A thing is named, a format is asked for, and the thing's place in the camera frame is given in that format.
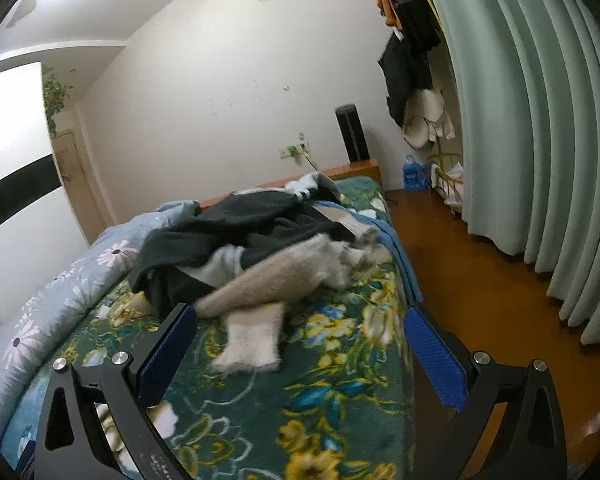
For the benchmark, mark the light blue floral quilt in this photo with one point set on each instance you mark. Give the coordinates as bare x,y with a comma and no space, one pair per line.
55,300

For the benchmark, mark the black tower appliance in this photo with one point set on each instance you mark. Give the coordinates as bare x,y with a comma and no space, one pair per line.
352,135

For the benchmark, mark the green hanging plant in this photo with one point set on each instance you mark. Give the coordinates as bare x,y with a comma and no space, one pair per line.
55,95

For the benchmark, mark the tan folded garment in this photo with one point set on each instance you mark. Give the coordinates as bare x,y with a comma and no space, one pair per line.
350,225

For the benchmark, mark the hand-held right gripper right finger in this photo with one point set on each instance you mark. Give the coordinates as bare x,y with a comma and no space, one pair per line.
435,365

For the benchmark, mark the mint green curtain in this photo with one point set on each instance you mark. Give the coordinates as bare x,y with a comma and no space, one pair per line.
530,135

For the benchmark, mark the dark grey green garment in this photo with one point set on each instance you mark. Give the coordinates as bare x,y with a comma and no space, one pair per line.
230,220

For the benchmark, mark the white wardrobe with black stripe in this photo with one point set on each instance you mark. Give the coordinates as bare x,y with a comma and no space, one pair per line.
10,125

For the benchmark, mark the light grey garment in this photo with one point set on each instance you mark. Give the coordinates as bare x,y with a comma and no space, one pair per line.
222,262

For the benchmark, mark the green floral blanket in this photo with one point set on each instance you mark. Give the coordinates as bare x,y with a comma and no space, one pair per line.
260,410

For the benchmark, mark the beige fuzzy sweater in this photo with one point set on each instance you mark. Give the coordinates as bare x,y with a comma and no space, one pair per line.
290,270

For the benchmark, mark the wooden door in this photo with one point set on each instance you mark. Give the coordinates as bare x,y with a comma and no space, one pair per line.
77,185

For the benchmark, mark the blue bed sheet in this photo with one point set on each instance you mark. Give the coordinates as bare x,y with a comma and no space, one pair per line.
400,255

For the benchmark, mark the orange hanging garment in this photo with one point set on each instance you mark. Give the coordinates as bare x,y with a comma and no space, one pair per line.
386,7

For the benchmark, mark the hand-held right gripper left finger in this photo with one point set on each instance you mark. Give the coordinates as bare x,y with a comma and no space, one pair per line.
167,355

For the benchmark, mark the white hanging garment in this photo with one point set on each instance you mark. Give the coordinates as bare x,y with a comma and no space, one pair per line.
425,115

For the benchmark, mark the wall socket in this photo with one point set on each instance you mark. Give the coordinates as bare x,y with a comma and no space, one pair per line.
292,150

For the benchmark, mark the wooden headboard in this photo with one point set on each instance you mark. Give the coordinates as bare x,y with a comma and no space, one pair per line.
360,167

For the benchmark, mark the black and grey jacket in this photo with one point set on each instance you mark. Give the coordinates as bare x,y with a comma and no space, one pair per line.
325,185

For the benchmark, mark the black hanging coat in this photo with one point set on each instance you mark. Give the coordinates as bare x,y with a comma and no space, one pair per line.
405,70

